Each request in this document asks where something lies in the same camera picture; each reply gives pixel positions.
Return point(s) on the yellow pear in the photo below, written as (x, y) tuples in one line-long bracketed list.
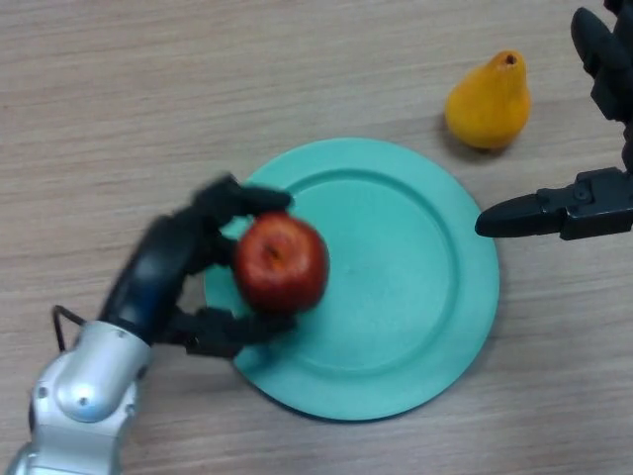
[(489, 104)]

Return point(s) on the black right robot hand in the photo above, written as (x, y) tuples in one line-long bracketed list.
[(598, 203)]

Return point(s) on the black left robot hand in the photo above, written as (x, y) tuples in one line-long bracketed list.
[(148, 277)]

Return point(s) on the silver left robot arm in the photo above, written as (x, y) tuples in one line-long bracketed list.
[(84, 386)]

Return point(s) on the red apple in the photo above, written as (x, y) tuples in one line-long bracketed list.
[(282, 262)]

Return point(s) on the green round plate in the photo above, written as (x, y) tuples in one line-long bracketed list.
[(395, 297)]

